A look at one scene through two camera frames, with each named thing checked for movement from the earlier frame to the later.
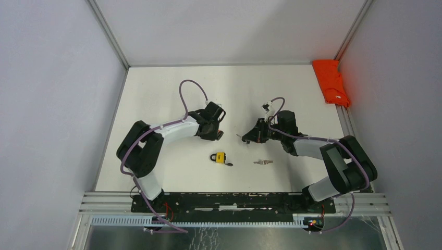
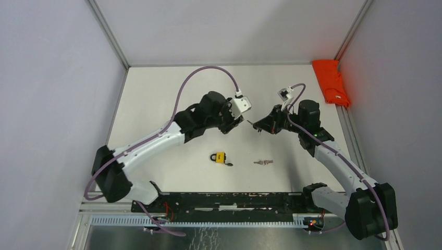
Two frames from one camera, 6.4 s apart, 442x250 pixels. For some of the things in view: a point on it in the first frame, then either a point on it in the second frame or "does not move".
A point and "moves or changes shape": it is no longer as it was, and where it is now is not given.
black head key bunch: x=245 y=140 moves or changes shape
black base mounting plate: x=230 y=203 does not move
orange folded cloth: x=331 y=83 does not move
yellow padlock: x=219 y=157 does not move
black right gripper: x=256 y=134 to x=269 y=123
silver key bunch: x=265 y=162 does not move
